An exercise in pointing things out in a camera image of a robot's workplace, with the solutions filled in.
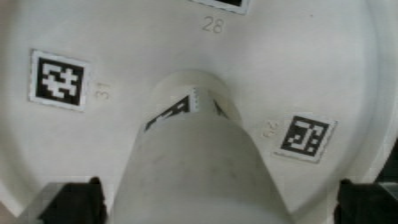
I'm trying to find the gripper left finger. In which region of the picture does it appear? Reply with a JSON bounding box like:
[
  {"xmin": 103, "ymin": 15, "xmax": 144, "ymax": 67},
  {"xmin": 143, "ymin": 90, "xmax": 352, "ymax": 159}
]
[{"xmin": 16, "ymin": 177, "xmax": 109, "ymax": 224}]

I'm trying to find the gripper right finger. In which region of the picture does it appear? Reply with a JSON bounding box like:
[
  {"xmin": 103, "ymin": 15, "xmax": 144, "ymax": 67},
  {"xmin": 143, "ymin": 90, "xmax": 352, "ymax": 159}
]
[{"xmin": 334, "ymin": 179, "xmax": 398, "ymax": 224}]

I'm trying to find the white cylindrical table leg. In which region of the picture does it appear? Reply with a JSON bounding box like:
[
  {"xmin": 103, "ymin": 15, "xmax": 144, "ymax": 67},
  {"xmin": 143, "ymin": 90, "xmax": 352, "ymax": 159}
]
[{"xmin": 109, "ymin": 70, "xmax": 294, "ymax": 224}]

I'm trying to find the white round table top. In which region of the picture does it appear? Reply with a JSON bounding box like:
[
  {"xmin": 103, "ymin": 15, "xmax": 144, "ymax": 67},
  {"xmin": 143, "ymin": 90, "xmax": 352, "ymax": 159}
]
[{"xmin": 0, "ymin": 0, "xmax": 398, "ymax": 224}]

